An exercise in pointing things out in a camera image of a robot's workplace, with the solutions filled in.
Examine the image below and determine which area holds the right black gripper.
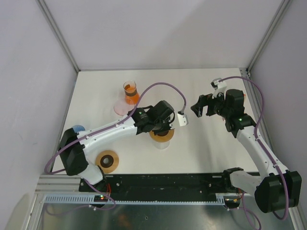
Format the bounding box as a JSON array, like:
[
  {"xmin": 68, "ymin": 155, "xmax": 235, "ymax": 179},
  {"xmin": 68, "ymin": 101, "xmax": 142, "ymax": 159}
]
[{"xmin": 191, "ymin": 89, "xmax": 231, "ymax": 118}]

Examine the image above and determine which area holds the clear glass carafe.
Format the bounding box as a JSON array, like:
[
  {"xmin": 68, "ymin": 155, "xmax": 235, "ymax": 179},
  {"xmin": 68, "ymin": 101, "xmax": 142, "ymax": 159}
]
[{"xmin": 153, "ymin": 140, "xmax": 170, "ymax": 150}]

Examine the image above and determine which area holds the pink glass dripper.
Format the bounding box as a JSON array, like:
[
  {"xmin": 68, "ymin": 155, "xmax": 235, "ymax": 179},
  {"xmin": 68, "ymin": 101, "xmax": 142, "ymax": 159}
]
[{"xmin": 113, "ymin": 98, "xmax": 135, "ymax": 116}]

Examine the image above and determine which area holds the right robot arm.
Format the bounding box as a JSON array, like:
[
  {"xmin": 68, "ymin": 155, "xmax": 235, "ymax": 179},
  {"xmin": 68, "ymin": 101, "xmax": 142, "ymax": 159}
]
[{"xmin": 191, "ymin": 89, "xmax": 302, "ymax": 213}]

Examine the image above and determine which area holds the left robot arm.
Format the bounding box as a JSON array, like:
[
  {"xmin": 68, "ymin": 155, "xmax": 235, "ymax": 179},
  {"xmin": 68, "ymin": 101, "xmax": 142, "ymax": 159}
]
[{"xmin": 59, "ymin": 100, "xmax": 175, "ymax": 192}]

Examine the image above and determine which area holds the orange glass carafe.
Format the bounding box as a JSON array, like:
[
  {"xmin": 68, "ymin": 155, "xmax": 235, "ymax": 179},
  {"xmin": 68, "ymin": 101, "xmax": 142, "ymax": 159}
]
[{"xmin": 123, "ymin": 80, "xmax": 140, "ymax": 105}]

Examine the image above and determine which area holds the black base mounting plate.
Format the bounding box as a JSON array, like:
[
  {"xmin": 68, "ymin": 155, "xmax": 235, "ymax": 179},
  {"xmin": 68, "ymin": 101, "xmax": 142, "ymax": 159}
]
[{"xmin": 78, "ymin": 172, "xmax": 240, "ymax": 202}]

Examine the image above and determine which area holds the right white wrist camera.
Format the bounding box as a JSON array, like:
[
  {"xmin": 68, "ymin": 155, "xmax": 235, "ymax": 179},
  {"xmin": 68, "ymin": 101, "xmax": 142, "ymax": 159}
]
[{"xmin": 211, "ymin": 78, "xmax": 227, "ymax": 99}]

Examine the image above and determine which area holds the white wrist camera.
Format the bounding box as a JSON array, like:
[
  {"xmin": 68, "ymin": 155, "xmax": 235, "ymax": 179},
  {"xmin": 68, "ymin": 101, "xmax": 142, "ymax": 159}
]
[
  {"xmin": 211, "ymin": 78, "xmax": 227, "ymax": 99},
  {"xmin": 177, "ymin": 111, "xmax": 189, "ymax": 127}
]

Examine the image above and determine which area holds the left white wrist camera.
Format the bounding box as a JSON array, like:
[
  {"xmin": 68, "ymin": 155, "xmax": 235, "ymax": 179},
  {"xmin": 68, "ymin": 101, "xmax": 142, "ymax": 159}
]
[{"xmin": 177, "ymin": 111, "xmax": 189, "ymax": 127}]

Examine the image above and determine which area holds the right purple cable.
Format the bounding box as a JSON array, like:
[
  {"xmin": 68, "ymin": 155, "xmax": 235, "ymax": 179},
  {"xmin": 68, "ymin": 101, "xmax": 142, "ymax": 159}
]
[{"xmin": 217, "ymin": 76, "xmax": 292, "ymax": 230}]

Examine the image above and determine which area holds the white slotted cable duct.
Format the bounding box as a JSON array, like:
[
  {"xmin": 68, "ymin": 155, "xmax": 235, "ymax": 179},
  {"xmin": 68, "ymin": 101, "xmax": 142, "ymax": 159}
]
[{"xmin": 43, "ymin": 194, "xmax": 225, "ymax": 205}]

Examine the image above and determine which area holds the aluminium frame rail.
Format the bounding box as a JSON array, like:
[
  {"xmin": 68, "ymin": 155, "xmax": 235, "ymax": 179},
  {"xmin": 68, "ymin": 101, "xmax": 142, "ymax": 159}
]
[{"xmin": 35, "ymin": 174, "xmax": 83, "ymax": 195}]

